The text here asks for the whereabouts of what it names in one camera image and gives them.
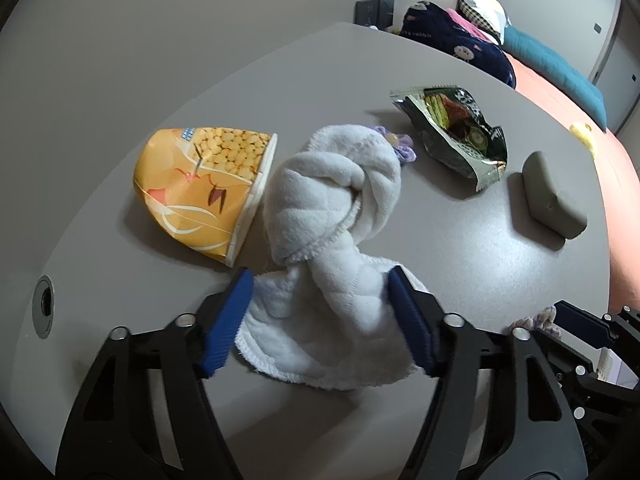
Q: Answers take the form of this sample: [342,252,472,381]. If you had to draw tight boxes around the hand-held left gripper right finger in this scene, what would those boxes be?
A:
[387,265,587,480]

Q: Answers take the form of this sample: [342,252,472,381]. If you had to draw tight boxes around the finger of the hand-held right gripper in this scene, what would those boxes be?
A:
[531,329,598,380]
[552,300,640,351]

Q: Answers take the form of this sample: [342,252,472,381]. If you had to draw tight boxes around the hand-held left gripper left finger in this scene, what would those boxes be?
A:
[55,267,255,480]

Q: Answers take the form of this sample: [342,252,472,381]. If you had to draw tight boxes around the plaid flower hair tie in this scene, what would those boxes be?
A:
[509,306,564,337]

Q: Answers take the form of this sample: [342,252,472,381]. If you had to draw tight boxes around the white quilted cloth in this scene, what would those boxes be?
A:
[235,125,434,392]

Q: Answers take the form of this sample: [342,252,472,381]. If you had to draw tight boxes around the grey-green rounded case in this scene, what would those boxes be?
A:
[521,151,589,240]

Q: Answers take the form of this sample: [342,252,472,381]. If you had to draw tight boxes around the orange bed cover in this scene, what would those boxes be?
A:
[512,57,640,322]

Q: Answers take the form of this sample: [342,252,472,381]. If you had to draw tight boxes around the crushed yellow paper cup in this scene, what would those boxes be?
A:
[132,126,279,268]

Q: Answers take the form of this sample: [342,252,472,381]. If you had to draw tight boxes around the purple scrunchie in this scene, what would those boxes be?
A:
[372,125,417,165]

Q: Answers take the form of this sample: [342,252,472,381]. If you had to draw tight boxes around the yellow duck plush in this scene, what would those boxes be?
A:
[570,121,599,154]

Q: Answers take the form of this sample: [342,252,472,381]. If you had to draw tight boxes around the green snack bag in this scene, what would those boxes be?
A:
[390,85,509,192]

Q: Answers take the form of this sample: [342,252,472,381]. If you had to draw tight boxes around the white door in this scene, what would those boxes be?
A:
[589,35,640,137]

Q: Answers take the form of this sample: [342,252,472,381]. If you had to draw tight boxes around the teal blanket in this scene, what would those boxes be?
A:
[502,25,607,132]

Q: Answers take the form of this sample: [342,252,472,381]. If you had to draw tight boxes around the navy printed blanket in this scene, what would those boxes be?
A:
[400,1,517,90]

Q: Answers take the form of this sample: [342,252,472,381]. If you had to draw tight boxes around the pink cloth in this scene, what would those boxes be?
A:
[445,7,494,44]

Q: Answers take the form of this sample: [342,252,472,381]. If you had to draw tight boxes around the checked patchwork pillow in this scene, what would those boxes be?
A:
[457,0,512,46]

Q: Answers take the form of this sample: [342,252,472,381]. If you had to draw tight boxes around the table cable grommet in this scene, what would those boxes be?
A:
[32,275,55,339]

